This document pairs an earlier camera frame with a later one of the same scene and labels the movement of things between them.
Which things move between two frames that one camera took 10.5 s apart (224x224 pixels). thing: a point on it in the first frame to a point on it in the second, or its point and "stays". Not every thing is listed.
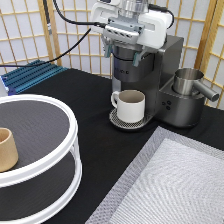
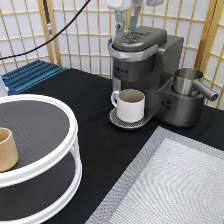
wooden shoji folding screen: [72, 45] stays
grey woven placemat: [171, 179] stays
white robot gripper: [126, 21] to [119, 6]
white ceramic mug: [130, 104] stays
